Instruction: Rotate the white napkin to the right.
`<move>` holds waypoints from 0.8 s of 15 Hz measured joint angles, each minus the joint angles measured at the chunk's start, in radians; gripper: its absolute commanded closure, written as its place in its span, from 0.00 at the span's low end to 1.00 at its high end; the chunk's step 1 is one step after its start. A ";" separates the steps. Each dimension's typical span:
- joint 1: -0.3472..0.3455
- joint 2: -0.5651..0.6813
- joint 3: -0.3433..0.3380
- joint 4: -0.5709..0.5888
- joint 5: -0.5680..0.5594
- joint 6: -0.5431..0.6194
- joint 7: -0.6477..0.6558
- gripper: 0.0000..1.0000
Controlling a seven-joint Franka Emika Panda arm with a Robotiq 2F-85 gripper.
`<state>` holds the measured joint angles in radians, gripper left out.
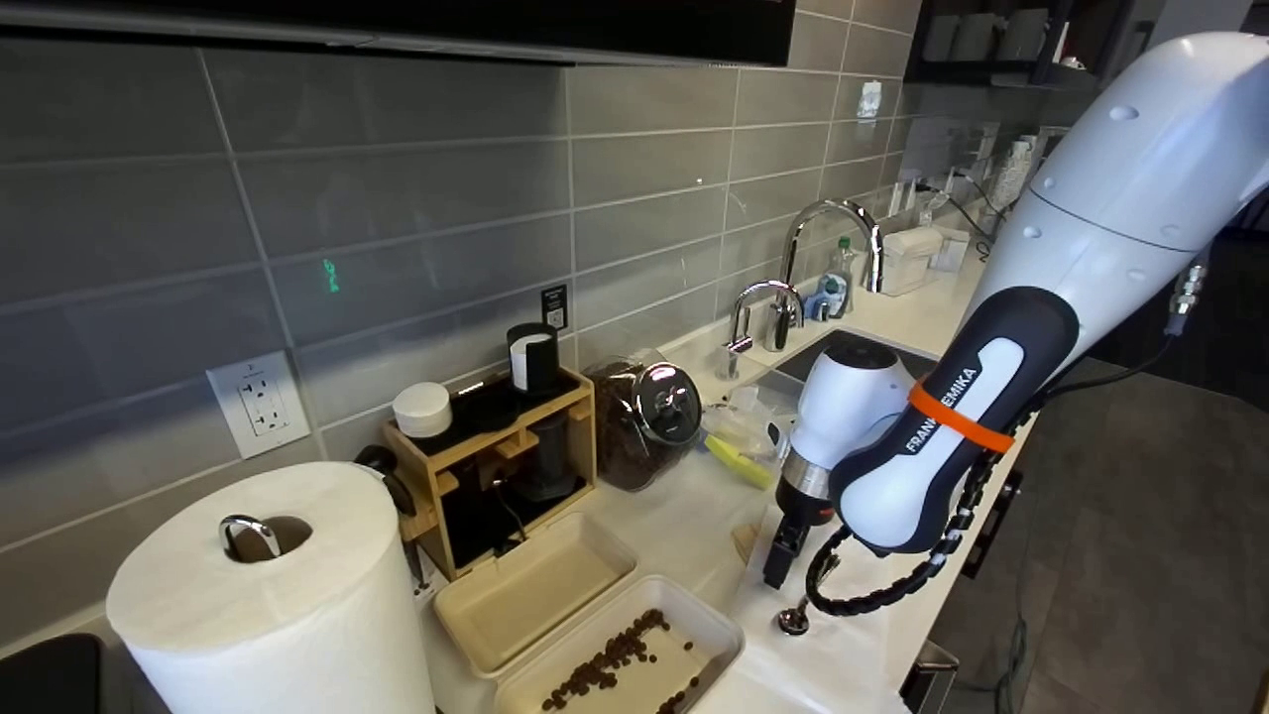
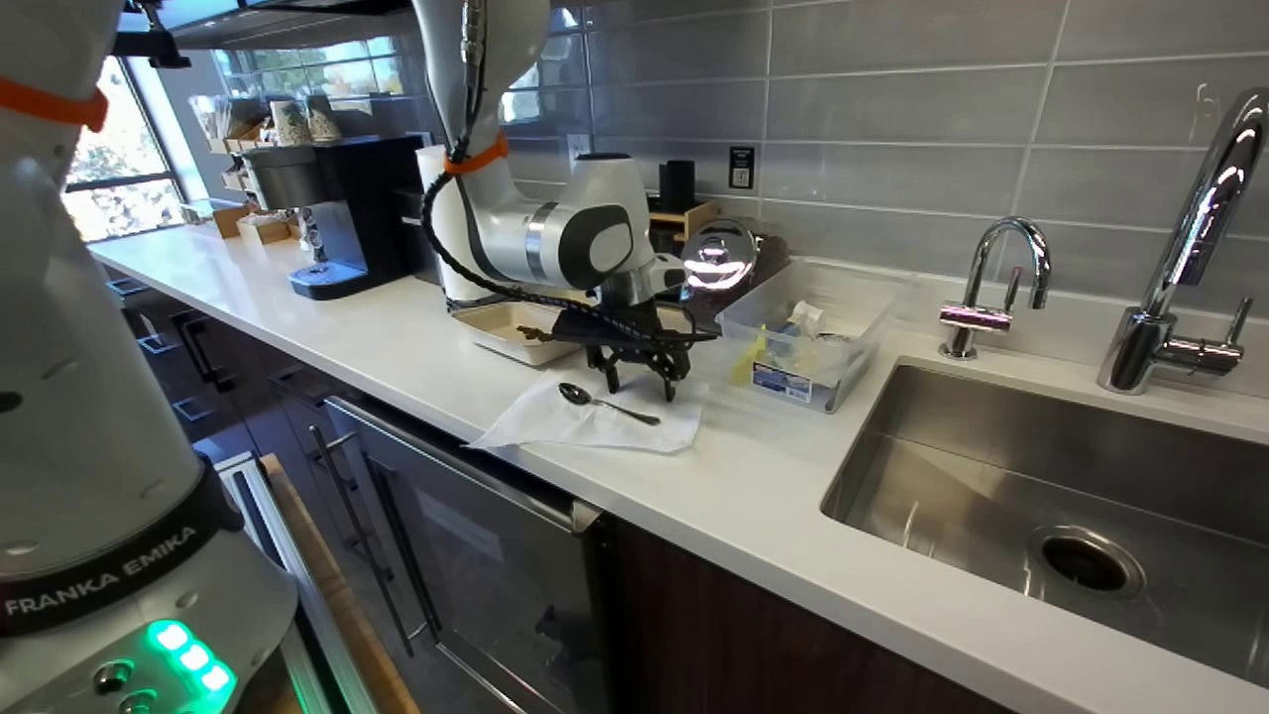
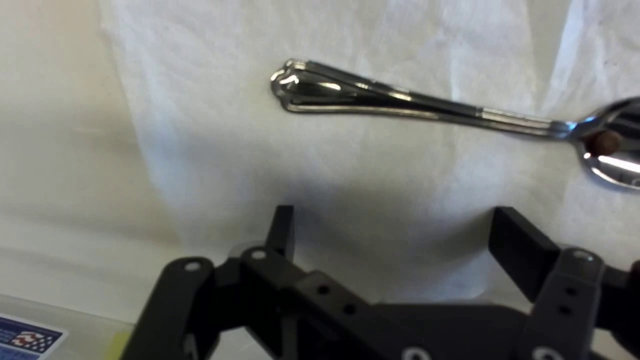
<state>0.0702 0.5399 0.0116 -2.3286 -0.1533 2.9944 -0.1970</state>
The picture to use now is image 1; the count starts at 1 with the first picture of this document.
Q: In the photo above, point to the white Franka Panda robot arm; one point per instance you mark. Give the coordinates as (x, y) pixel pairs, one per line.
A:
(1135, 170)

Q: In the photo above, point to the large chrome faucet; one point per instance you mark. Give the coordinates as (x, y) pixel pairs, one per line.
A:
(866, 233)

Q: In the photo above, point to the coffee beans pile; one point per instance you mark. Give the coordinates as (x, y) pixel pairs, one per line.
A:
(615, 658)

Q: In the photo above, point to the white round lid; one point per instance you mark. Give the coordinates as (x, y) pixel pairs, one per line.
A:
(421, 410)

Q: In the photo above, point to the white tray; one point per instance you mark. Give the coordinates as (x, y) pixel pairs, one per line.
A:
(687, 631)

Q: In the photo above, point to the clear plastic container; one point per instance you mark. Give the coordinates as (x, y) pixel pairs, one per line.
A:
(749, 419)

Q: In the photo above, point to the dark upper cabinet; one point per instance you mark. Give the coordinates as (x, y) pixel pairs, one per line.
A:
(461, 20)

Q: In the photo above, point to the white paper towel roll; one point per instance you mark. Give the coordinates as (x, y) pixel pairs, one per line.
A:
(262, 636)

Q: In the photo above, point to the white wall outlet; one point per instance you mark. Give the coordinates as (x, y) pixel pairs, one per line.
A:
(260, 400)

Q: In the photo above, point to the black and white canister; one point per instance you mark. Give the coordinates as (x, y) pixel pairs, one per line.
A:
(532, 359)

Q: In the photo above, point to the dark wall shelf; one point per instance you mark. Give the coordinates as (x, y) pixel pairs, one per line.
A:
(1005, 39)

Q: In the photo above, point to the beige empty tray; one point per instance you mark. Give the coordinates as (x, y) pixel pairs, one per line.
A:
(529, 595)

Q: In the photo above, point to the blue dish soap bottle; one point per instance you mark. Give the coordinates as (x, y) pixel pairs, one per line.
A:
(836, 293)

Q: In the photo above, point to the wooden organizer shelf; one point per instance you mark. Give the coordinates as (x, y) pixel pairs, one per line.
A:
(557, 412)

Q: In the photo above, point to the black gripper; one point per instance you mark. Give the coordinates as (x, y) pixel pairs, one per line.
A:
(799, 510)

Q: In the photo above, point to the glass jar with metal lid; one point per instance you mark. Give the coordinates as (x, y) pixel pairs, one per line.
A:
(655, 410)

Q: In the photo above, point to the yellow sponge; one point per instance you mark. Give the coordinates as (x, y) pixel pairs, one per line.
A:
(738, 460)

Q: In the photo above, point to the metal paper towel holder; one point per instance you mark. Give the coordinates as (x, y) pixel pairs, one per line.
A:
(246, 539)

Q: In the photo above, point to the black wall outlet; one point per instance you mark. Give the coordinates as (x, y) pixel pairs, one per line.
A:
(554, 307)

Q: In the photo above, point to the white box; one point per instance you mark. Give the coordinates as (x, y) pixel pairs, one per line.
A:
(919, 259)

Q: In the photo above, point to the small chrome faucet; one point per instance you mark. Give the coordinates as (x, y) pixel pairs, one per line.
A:
(754, 301)

